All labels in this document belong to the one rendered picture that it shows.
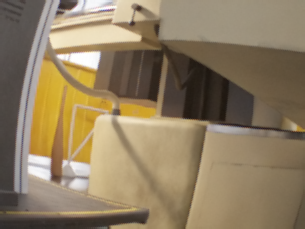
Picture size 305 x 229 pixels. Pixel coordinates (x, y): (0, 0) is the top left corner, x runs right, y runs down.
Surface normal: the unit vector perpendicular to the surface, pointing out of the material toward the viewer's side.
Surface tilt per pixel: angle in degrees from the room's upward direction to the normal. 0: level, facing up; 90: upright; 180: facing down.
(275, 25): 90
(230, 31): 90
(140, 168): 90
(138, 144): 90
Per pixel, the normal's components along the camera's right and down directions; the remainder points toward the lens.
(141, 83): -0.56, -0.15
